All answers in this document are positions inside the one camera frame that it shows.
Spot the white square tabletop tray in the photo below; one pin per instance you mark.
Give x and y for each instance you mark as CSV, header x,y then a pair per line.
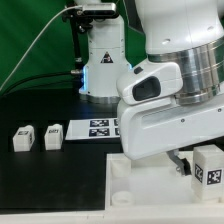
x,y
153,185

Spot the green backdrop cloth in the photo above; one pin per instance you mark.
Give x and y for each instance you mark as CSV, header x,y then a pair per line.
x,y
47,64

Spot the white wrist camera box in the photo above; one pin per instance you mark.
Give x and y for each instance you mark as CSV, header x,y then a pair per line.
x,y
149,81

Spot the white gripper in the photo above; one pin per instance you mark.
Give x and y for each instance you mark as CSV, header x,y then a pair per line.
x,y
155,127

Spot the black camera on mount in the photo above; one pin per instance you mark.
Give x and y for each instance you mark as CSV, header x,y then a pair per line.
x,y
83,15

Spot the white sheet with tags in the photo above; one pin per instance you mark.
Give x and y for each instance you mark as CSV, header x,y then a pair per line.
x,y
93,129

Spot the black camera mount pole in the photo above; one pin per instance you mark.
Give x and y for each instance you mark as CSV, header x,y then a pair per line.
x,y
78,62

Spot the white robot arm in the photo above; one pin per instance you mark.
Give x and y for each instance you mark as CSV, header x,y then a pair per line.
x,y
175,97

